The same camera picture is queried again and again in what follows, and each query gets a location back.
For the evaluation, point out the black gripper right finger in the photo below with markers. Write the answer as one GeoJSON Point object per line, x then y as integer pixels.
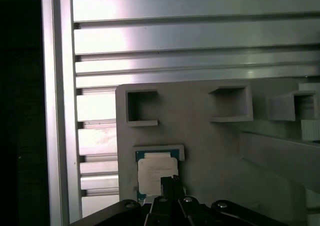
{"type": "Point", "coordinates": [190, 211]}

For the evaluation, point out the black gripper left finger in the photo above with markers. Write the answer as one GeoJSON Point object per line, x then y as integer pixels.
{"type": "Point", "coordinates": [152, 211]}

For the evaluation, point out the grey plastic parts rack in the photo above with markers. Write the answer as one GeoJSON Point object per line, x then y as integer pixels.
{"type": "Point", "coordinates": [212, 161]}

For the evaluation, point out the silver CPU chip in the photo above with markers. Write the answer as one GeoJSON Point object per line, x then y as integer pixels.
{"type": "Point", "coordinates": [155, 171]}

